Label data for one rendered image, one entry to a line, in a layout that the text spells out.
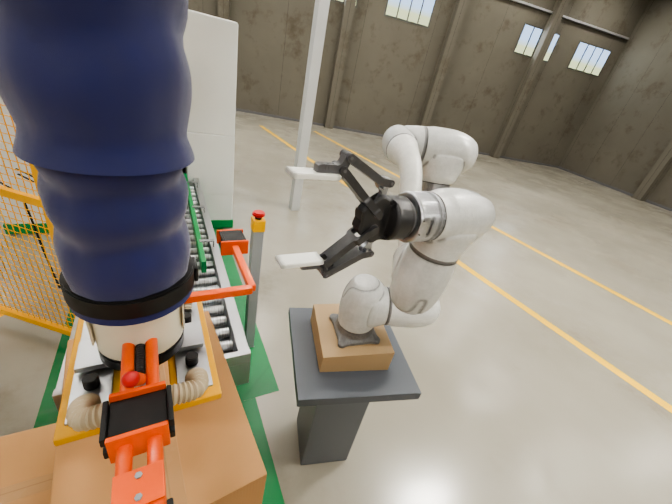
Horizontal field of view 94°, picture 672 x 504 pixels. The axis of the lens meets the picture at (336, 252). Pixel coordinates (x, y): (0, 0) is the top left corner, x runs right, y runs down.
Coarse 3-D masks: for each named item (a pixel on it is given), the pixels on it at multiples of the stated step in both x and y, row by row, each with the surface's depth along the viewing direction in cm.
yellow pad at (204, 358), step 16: (192, 304) 90; (192, 320) 85; (208, 336) 82; (192, 352) 74; (208, 352) 78; (176, 368) 72; (192, 368) 73; (208, 368) 74; (176, 384) 69; (208, 384) 70; (192, 400) 67; (208, 400) 69
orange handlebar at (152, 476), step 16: (240, 256) 95; (224, 288) 81; (240, 288) 83; (128, 352) 60; (128, 368) 57; (128, 448) 47; (160, 448) 48; (128, 464) 45; (160, 464) 45; (112, 480) 43; (128, 480) 43; (144, 480) 43; (160, 480) 44; (112, 496) 41; (128, 496) 42; (144, 496) 42; (160, 496) 42
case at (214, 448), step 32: (64, 384) 82; (224, 384) 91; (192, 416) 81; (224, 416) 83; (64, 448) 70; (96, 448) 71; (192, 448) 75; (224, 448) 76; (256, 448) 78; (64, 480) 65; (96, 480) 66; (192, 480) 70; (224, 480) 71; (256, 480) 72
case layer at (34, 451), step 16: (32, 432) 106; (48, 432) 107; (0, 448) 100; (16, 448) 101; (32, 448) 102; (48, 448) 103; (0, 464) 97; (16, 464) 98; (32, 464) 98; (48, 464) 99; (0, 480) 94; (16, 480) 94; (32, 480) 95; (48, 480) 96; (0, 496) 91; (16, 496) 91; (32, 496) 92; (48, 496) 93
